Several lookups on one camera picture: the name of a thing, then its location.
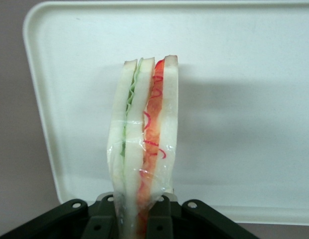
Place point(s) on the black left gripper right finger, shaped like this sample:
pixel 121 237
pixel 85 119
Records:
pixel 194 221

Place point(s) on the beige plastic tray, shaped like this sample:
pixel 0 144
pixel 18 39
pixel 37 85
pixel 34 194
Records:
pixel 231 99

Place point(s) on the triangle sandwich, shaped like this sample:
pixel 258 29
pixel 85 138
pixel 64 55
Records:
pixel 134 124

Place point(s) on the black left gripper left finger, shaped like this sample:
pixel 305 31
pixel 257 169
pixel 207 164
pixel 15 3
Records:
pixel 69 221

